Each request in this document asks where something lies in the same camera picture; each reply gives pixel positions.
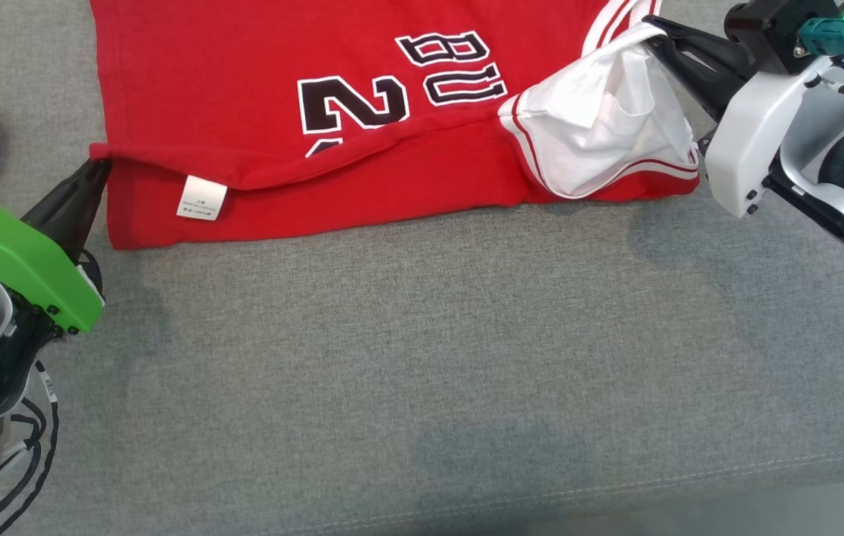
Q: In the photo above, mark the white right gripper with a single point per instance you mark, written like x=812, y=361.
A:
x=742, y=141

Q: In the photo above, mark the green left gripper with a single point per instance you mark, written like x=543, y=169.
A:
x=5, y=253

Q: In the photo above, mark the red basketball jersey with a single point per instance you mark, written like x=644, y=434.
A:
x=243, y=74

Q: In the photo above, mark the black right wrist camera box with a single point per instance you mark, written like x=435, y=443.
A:
x=764, y=30

